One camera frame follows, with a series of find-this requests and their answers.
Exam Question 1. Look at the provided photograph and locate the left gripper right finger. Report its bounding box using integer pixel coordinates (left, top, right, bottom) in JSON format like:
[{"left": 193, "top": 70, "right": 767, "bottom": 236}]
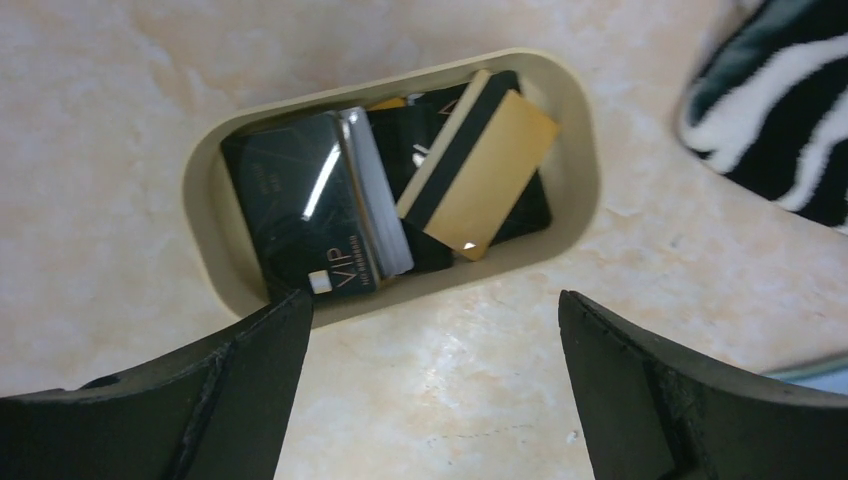
[{"left": 558, "top": 291, "right": 847, "bottom": 479}]

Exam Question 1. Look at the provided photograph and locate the gold magnetic stripe card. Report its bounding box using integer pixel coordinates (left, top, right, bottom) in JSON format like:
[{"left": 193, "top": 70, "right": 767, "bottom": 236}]
[{"left": 396, "top": 70, "right": 560, "bottom": 261}]

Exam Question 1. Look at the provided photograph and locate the silver card stack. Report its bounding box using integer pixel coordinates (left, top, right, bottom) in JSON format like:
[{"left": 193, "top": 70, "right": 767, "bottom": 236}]
[{"left": 338, "top": 107, "right": 414, "bottom": 278}]

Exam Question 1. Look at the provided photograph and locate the beige oval card tray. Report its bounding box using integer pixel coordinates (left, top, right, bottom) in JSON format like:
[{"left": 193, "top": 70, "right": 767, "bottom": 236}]
[{"left": 182, "top": 49, "right": 600, "bottom": 327}]

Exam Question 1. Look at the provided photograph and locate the black VIP card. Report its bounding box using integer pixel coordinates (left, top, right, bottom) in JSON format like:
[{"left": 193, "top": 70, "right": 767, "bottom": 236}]
[{"left": 220, "top": 112, "right": 381, "bottom": 301}]

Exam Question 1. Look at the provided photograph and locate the zebra striped cloth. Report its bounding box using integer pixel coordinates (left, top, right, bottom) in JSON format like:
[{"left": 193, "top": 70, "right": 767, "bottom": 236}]
[{"left": 676, "top": 1, "right": 847, "bottom": 234}]

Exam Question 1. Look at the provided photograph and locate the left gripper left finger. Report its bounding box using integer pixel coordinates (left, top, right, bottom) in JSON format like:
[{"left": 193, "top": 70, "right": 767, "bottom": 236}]
[{"left": 1, "top": 291, "right": 313, "bottom": 479}]

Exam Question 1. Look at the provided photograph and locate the light blue card holder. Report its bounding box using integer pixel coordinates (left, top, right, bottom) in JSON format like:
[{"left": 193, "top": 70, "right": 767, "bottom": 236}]
[{"left": 763, "top": 353, "right": 847, "bottom": 395}]

